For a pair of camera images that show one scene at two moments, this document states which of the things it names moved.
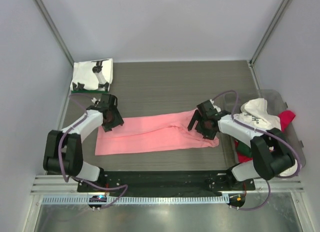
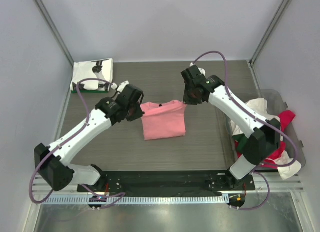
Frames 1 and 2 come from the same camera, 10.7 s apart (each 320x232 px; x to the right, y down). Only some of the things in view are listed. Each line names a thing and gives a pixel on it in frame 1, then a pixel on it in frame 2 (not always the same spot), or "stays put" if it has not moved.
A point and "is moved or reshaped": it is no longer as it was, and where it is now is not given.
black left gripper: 117,120 -> 138,113
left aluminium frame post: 48,18 stays put
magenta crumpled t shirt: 285,117 stays put
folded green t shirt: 89,91 stays put
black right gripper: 209,134 -> 187,100
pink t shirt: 151,133 is moved or reshaped
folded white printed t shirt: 92,75 stays put
